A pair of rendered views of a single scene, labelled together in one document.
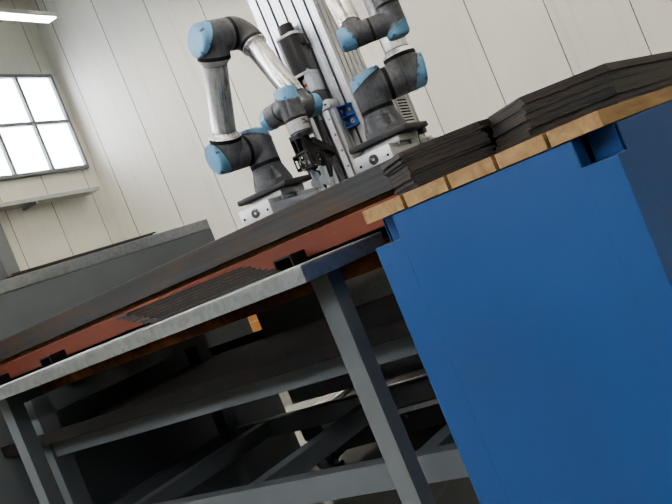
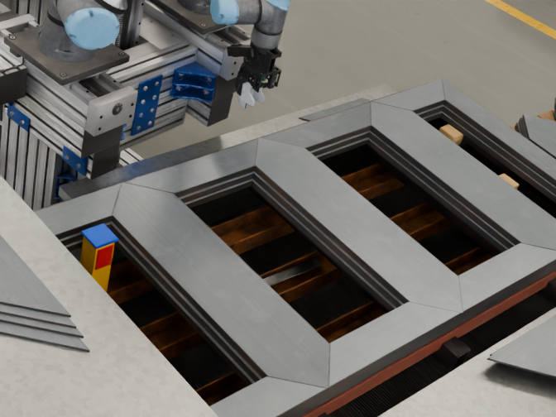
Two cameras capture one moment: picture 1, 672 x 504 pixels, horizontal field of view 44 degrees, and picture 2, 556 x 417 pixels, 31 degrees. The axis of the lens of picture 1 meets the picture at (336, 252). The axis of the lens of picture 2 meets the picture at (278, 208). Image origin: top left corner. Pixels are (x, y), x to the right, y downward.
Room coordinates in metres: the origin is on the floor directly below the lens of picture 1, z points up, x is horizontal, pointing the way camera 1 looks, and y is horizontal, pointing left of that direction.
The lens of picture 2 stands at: (2.43, 2.26, 2.40)
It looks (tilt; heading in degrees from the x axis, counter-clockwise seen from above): 38 degrees down; 272
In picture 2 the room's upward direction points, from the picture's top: 16 degrees clockwise
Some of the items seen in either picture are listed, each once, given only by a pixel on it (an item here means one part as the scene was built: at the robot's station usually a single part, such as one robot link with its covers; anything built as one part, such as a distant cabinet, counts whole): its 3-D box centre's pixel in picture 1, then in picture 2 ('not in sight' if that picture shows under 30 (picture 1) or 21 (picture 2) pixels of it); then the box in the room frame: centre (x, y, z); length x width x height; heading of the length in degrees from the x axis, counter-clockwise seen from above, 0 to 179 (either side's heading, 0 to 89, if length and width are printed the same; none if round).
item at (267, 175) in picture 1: (270, 175); (69, 28); (3.14, 0.12, 1.09); 0.15 x 0.15 x 0.10
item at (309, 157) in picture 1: (307, 151); (261, 64); (2.67, -0.04, 1.06); 0.09 x 0.08 x 0.12; 144
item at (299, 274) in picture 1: (135, 338); (528, 387); (1.81, 0.47, 0.73); 1.20 x 0.26 x 0.03; 54
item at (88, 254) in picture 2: not in sight; (94, 270); (2.86, 0.59, 0.78); 0.05 x 0.05 x 0.19; 54
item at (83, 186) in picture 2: not in sight; (264, 150); (2.62, -0.24, 0.66); 1.30 x 0.20 x 0.03; 54
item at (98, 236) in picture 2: not in sight; (99, 237); (2.86, 0.59, 0.88); 0.06 x 0.06 x 0.02; 54
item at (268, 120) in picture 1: (279, 114); (232, 5); (2.77, 0.00, 1.22); 0.11 x 0.11 x 0.08; 35
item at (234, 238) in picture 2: not in sight; (281, 218); (2.50, 0.09, 0.70); 1.66 x 0.08 x 0.05; 54
